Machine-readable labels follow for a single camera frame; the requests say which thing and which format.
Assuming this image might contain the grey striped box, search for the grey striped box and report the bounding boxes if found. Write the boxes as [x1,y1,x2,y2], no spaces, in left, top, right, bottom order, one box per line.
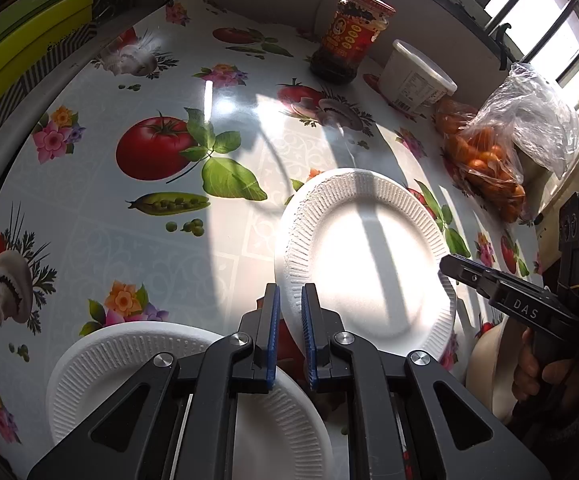
[0,22,99,203]

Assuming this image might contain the white plastic tub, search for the white plastic tub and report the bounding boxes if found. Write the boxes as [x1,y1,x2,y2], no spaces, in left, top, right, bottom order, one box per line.
[378,39,457,111]

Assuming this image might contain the red chili sauce jar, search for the red chili sauce jar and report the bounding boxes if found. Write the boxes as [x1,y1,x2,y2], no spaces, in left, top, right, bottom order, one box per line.
[309,0,396,85]

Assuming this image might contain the plastic bag of oranges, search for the plastic bag of oranges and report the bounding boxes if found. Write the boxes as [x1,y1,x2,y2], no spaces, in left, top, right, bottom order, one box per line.
[434,62,579,225]

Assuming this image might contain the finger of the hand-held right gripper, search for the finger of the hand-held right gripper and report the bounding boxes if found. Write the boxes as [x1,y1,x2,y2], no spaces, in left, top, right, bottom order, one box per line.
[438,254,501,306]

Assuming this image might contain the barred window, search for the barred window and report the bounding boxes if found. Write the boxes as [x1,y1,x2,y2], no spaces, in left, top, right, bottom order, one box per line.
[419,0,579,111]

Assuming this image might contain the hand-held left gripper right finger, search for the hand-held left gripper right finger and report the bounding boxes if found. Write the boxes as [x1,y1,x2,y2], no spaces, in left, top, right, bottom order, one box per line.
[301,283,553,480]

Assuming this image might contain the white paper plate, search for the white paper plate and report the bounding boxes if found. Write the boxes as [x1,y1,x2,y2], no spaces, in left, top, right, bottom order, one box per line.
[274,167,457,367]
[46,322,333,480]

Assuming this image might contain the person's right hand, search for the person's right hand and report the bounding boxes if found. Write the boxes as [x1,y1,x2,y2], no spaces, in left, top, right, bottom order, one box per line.
[512,327,579,417]

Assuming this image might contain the black hook clip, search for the black hook clip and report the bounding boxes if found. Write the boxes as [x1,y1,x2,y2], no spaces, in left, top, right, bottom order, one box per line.
[494,22,527,73]

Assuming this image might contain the beige paper bowl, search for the beige paper bowl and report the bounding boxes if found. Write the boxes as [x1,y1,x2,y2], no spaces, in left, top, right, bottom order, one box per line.
[464,322,525,423]

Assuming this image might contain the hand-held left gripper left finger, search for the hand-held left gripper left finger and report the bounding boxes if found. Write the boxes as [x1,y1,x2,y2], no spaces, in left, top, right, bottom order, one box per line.
[27,283,281,480]

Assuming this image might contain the vegetable printed tablecloth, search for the vegetable printed tablecloth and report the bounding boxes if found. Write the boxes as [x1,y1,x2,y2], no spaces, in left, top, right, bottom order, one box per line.
[0,0,545,480]

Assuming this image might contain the lime green box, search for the lime green box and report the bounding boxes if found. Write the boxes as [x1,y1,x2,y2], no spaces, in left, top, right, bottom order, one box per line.
[0,0,95,133]

